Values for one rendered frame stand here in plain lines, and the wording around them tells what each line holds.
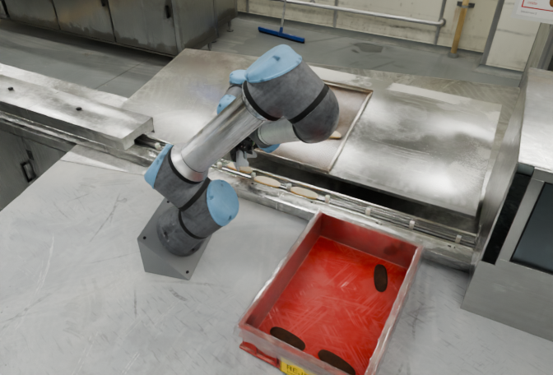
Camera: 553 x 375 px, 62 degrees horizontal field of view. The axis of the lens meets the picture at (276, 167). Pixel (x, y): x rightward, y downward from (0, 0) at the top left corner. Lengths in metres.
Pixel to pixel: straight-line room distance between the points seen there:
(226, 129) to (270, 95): 0.15
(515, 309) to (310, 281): 0.52
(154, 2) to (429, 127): 3.05
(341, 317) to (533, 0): 1.36
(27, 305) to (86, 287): 0.15
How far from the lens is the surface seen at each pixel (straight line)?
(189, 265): 1.38
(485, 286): 1.30
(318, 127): 1.01
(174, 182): 1.19
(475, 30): 5.09
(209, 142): 1.11
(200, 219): 1.25
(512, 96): 2.51
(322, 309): 1.29
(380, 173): 1.63
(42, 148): 2.24
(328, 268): 1.38
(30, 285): 1.49
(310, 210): 1.49
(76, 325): 1.35
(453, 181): 1.65
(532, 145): 1.14
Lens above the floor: 1.85
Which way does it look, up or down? 36 degrees down
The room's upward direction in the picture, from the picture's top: straight up
